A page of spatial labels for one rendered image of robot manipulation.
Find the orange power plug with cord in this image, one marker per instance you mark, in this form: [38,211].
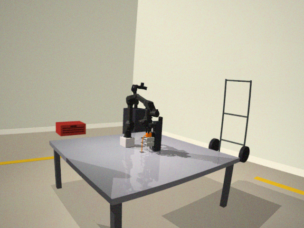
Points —
[150,134]

